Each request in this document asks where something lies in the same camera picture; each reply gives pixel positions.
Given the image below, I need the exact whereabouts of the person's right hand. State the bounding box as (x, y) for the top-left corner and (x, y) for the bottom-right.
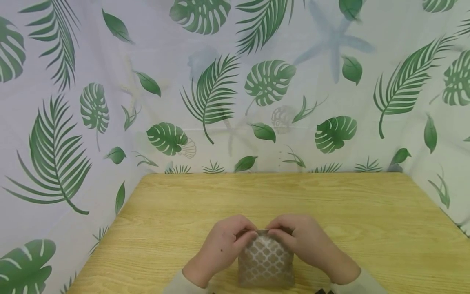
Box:
(265, 213), (361, 285)

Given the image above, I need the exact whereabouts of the person's left hand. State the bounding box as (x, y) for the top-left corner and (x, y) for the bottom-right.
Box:
(182, 215), (259, 289)

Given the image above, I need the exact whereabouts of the brown patterned pouch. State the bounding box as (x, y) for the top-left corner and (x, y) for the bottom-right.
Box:
(236, 229), (296, 288)

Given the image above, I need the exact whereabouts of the person's right forearm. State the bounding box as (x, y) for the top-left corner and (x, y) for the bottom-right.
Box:
(330, 268), (389, 294)

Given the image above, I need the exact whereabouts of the person's left forearm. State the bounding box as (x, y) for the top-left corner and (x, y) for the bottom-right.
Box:
(162, 269), (211, 294)

